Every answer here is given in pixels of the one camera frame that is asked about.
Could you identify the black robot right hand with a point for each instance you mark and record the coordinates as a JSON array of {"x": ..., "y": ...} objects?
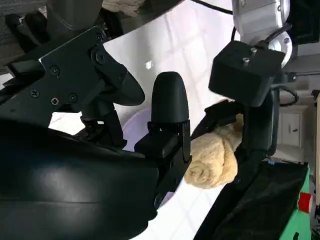
[{"x": 62, "y": 175}]

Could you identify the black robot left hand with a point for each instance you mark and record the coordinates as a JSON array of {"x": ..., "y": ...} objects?
[{"x": 257, "y": 130}]

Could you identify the beige towel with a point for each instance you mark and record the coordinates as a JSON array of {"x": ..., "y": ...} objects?
[{"x": 212, "y": 162}]

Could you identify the white cabinet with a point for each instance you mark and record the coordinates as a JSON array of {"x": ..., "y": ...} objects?
[{"x": 292, "y": 130}]

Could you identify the black fabric sheet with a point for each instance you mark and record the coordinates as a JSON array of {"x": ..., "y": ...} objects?
[{"x": 262, "y": 205}]

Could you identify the lilac plate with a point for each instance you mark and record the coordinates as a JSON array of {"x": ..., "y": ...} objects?
[{"x": 135, "y": 127}]

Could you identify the green cart with red button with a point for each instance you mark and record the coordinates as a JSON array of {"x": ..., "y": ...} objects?
[{"x": 300, "y": 225}]

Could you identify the dark monitor screen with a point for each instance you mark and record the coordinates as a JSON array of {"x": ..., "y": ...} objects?
[{"x": 306, "y": 20}]

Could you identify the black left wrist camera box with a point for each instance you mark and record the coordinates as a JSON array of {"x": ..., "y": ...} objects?
[{"x": 242, "y": 72}]

